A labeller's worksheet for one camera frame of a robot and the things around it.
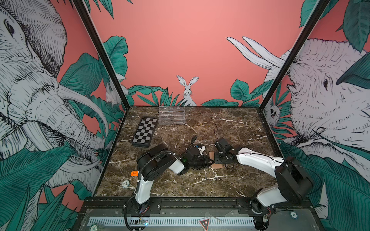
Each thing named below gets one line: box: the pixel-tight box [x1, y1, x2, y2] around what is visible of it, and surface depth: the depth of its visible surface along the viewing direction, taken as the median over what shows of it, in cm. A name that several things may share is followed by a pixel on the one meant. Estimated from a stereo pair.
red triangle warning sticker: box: [199, 218, 210, 231], surface depth 70 cm
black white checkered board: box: [131, 115, 159, 148], surface depth 103 cm
